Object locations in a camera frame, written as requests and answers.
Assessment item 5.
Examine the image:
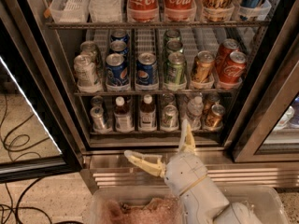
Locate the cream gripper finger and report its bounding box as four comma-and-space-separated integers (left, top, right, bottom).
178, 119, 195, 153
124, 150, 166, 177

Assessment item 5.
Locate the right brown juice bottle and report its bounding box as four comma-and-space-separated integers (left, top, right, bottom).
139, 94, 156, 132

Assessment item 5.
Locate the gold soda can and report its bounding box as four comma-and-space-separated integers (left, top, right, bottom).
191, 50, 215, 83

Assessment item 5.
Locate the front green soda can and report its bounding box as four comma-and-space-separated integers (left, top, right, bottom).
164, 52, 186, 85

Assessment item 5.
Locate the green white can bottom shelf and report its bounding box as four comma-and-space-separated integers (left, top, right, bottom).
162, 105, 178, 131

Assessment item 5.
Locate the right clear plastic bin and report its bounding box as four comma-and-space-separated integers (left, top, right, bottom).
185, 184, 292, 224

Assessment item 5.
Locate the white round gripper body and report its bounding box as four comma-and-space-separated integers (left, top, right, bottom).
164, 152, 207, 197

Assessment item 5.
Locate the left brown juice bottle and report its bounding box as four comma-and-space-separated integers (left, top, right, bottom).
114, 96, 134, 133

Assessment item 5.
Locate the rear gold can bottom shelf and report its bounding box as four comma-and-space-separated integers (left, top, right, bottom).
203, 92, 221, 115

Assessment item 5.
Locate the open glass fridge door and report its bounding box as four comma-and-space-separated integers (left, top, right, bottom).
0, 21, 80, 184

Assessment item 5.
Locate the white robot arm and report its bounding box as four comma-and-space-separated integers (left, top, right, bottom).
124, 119, 263, 224

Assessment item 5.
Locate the silver can shelf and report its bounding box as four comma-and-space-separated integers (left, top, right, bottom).
91, 95, 104, 106
90, 105, 108, 131

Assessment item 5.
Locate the rear white soda can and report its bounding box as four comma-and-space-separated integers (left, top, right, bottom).
80, 41, 102, 66

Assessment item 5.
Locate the front white soda can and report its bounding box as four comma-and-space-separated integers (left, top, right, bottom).
74, 54, 99, 87

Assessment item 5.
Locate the rear green soda can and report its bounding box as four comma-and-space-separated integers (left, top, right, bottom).
164, 29, 181, 44

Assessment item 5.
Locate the left coca-cola bottle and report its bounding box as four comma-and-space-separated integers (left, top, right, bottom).
129, 0, 158, 22

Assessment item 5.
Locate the front silver can bottom shelf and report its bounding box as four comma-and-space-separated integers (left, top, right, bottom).
90, 105, 108, 131

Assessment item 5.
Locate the left clear plastic bin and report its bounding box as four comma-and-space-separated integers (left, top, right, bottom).
88, 186, 186, 224

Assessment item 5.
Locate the green soda can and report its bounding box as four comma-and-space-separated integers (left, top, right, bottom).
164, 40, 184, 57
164, 52, 186, 85
164, 29, 181, 44

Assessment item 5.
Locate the empty white shelf tray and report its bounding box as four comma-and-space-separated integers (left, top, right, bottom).
50, 0, 90, 23

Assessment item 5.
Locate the black floor cable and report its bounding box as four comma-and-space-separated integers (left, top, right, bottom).
0, 93, 84, 224

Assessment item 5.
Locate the clear water bottle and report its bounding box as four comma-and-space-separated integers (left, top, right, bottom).
183, 96, 204, 131

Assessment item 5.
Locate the white soda can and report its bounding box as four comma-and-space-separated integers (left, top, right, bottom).
80, 41, 102, 66
74, 54, 99, 87

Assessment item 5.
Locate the clear plastic bin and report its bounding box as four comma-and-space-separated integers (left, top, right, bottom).
185, 184, 292, 224
88, 186, 186, 224

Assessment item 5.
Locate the blue pepsi can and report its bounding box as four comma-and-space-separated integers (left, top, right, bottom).
106, 53, 129, 86
109, 40, 129, 57
136, 52, 158, 86
110, 29, 130, 44

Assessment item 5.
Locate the brown juice bottle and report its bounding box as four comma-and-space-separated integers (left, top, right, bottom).
114, 96, 134, 133
139, 94, 156, 132

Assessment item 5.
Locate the rear silver can bottom shelf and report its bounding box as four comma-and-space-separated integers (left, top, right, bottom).
91, 95, 104, 106

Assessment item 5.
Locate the stainless steel fridge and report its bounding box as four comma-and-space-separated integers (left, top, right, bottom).
0, 0, 299, 195

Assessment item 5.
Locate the coca-cola bottle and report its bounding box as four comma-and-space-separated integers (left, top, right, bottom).
164, 0, 192, 21
129, 0, 158, 22

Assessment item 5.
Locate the front red coke can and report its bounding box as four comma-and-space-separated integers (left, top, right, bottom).
219, 51, 247, 84

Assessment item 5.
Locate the middle green soda can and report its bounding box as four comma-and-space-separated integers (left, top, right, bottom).
164, 40, 184, 57

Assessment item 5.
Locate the red coke can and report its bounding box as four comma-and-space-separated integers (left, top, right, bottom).
215, 38, 239, 73
219, 51, 247, 84

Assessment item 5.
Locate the right coca-cola bottle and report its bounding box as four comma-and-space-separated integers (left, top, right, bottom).
164, 0, 192, 21

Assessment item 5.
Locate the front gold can bottom shelf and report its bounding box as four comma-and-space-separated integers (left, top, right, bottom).
204, 104, 225, 129

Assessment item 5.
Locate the rear red coke can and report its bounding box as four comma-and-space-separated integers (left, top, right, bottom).
215, 38, 239, 73

